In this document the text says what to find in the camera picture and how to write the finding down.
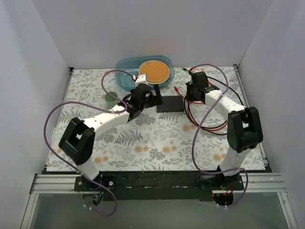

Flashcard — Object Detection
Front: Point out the black network switch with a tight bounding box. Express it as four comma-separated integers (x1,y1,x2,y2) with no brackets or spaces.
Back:
157,95,184,113

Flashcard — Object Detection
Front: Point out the red cable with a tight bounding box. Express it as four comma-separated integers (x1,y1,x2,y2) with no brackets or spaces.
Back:
174,67,229,131

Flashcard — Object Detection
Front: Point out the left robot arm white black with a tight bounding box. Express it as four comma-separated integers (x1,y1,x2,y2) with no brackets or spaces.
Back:
59,83,163,191

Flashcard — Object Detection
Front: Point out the black cable with plug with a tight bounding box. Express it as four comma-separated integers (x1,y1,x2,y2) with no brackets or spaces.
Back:
182,67,246,135

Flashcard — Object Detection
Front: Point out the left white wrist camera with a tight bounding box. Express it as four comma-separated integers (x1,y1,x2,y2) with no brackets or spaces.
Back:
135,74,148,87

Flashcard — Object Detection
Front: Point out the purple cable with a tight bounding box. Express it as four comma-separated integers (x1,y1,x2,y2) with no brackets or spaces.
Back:
43,70,139,217
189,63,249,208

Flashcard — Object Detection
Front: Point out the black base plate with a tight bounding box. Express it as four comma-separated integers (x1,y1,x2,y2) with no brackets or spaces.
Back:
74,171,244,201

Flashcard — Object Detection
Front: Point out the round woven coaster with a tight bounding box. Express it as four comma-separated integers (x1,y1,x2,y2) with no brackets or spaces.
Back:
138,60,170,85

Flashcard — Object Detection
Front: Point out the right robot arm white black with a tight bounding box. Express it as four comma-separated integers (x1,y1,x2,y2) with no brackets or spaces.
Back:
186,72,263,190

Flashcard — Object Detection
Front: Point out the green cup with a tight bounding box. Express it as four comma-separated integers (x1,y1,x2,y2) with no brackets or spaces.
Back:
104,92,119,109

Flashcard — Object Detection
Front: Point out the blue plastic container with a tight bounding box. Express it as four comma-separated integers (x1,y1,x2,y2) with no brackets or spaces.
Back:
115,55,174,91

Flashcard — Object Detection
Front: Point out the floral table mat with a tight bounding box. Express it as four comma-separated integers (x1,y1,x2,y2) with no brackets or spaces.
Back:
46,66,266,172

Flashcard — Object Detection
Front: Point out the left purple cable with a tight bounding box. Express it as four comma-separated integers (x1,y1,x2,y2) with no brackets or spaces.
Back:
43,70,139,217

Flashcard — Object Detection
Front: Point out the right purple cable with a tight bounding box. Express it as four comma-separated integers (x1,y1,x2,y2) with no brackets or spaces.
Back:
189,63,249,208

